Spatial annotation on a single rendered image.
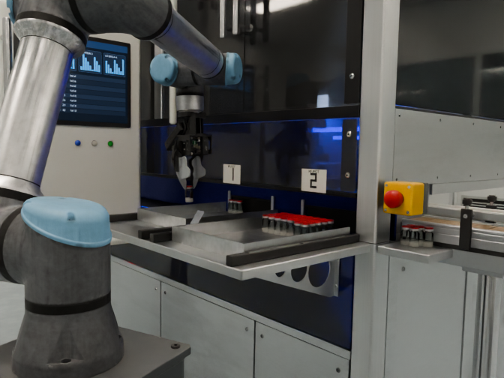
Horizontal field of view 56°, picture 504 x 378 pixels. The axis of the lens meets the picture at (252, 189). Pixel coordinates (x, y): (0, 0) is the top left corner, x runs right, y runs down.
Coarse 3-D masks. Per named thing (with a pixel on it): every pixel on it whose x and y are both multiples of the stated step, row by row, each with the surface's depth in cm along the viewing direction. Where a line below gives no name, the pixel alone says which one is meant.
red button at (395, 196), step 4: (388, 192) 104; (392, 192) 103; (396, 192) 103; (384, 196) 105; (388, 196) 104; (392, 196) 103; (396, 196) 103; (400, 196) 103; (384, 200) 105; (388, 200) 104; (392, 200) 103; (396, 200) 103; (400, 200) 103; (388, 204) 104; (392, 204) 103; (396, 204) 103; (400, 204) 104
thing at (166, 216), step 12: (192, 204) 156; (204, 204) 159; (216, 204) 162; (144, 216) 140; (156, 216) 135; (168, 216) 130; (180, 216) 151; (192, 216) 151; (204, 216) 152; (216, 216) 130; (228, 216) 133; (240, 216) 136; (252, 216) 139
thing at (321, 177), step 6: (306, 174) 126; (318, 174) 123; (324, 174) 121; (306, 180) 126; (318, 180) 123; (324, 180) 122; (306, 186) 126; (318, 186) 123; (324, 186) 122; (318, 192) 123; (324, 192) 122
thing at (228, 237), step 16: (192, 224) 115; (208, 224) 118; (224, 224) 122; (240, 224) 125; (256, 224) 129; (176, 240) 110; (192, 240) 105; (208, 240) 101; (224, 240) 97; (240, 240) 113; (256, 240) 113; (272, 240) 97; (288, 240) 101; (304, 240) 104
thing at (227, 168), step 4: (224, 164) 152; (228, 164) 150; (232, 164) 149; (224, 168) 152; (228, 168) 151; (236, 168) 147; (240, 168) 146; (224, 172) 152; (228, 172) 151; (236, 172) 148; (240, 172) 146; (224, 176) 152; (228, 176) 151; (236, 176) 148; (240, 176) 146; (224, 180) 152; (228, 180) 151; (236, 180) 148
